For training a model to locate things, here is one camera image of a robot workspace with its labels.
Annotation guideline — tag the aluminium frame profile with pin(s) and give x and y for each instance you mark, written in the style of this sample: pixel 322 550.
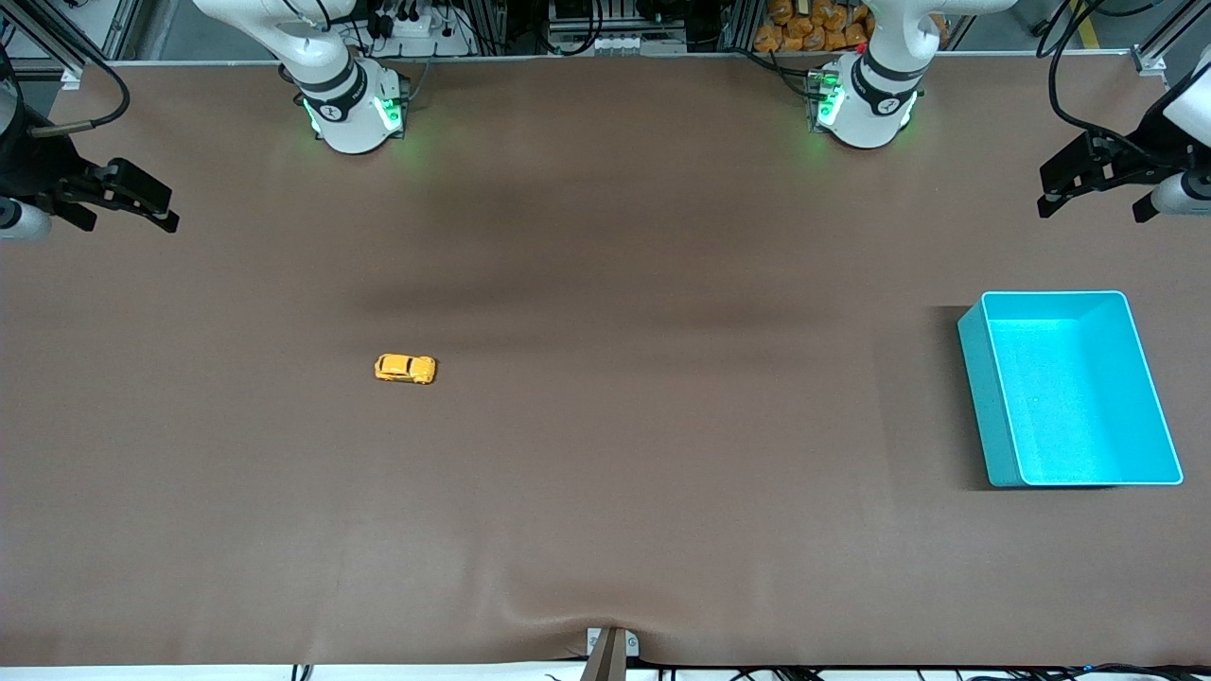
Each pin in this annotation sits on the aluminium frame profile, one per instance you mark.
pixel 85 24
pixel 1168 43

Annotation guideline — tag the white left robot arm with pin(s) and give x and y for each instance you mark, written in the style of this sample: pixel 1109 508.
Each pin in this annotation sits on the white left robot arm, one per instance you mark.
pixel 866 104

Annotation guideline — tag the turquoise plastic bin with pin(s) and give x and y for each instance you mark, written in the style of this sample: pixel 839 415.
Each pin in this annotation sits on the turquoise plastic bin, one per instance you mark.
pixel 1069 397

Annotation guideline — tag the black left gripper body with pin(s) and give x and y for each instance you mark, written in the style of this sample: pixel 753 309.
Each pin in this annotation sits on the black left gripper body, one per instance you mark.
pixel 1134 151

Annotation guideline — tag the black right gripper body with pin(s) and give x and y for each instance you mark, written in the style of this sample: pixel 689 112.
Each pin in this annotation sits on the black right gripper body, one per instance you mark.
pixel 36 168

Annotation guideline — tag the brown table mat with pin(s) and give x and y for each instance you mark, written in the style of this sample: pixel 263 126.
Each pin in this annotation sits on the brown table mat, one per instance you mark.
pixel 605 492

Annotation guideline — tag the white power strip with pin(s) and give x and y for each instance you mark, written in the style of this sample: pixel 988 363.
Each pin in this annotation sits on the white power strip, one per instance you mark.
pixel 416 26

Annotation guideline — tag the grey metal table clamp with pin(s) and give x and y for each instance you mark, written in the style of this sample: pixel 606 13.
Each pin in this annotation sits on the grey metal table clamp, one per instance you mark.
pixel 610 654

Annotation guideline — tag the white corner bracket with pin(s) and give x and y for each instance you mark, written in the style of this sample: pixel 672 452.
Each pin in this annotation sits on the white corner bracket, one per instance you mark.
pixel 72 78

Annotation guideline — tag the yellow beetle toy car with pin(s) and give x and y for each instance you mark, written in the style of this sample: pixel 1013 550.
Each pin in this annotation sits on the yellow beetle toy car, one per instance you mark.
pixel 405 368

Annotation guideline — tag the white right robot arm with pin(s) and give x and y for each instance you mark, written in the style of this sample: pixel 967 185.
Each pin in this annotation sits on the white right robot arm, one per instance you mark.
pixel 350 113

